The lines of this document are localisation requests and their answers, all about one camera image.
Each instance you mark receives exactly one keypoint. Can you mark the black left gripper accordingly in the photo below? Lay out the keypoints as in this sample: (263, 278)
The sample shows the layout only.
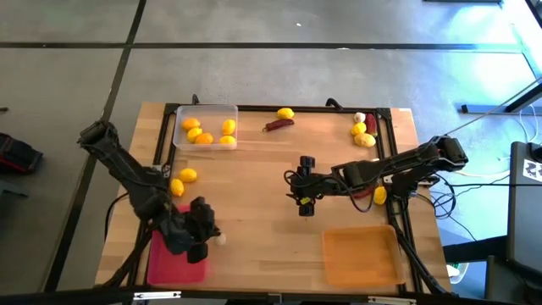
(186, 231)

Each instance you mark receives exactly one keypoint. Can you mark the red chili pepper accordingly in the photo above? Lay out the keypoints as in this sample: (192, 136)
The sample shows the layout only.
(278, 124)
(372, 125)
(364, 195)

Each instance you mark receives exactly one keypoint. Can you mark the orange plastic tray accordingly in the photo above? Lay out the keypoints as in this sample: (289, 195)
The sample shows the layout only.
(364, 256)

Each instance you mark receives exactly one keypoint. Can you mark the black stand base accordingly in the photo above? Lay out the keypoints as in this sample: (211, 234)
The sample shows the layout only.
(482, 109)

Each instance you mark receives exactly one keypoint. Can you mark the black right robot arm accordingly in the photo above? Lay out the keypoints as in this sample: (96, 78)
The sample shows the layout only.
(402, 163)

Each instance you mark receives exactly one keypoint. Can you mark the orange lemon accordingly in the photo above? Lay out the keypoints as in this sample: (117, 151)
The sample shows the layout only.
(191, 123)
(205, 139)

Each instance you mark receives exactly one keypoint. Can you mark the dark monitor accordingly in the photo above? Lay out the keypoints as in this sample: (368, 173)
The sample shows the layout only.
(525, 220)

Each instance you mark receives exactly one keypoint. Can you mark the black-framed blue tray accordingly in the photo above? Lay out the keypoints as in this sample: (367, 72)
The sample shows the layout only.
(254, 108)

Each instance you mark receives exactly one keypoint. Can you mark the clear plastic bin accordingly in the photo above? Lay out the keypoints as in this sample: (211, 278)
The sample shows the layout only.
(207, 116)

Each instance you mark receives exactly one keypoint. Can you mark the white printed marker sheet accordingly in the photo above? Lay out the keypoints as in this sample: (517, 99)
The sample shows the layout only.
(532, 170)

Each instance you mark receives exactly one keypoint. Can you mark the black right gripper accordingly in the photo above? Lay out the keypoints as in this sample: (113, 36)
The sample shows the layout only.
(315, 184)

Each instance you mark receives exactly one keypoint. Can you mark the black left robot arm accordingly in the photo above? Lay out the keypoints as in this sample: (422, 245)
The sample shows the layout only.
(127, 169)

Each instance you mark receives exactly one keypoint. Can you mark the white plastic object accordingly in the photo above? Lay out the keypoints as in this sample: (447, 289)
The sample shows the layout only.
(456, 270)

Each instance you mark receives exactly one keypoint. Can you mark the silver table bracket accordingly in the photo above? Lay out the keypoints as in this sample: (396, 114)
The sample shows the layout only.
(156, 295)
(391, 300)

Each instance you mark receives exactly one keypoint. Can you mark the black bag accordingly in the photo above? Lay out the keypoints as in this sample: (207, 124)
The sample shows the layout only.
(19, 154)

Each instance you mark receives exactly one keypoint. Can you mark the pink plastic tray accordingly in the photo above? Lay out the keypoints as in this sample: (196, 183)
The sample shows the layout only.
(169, 273)

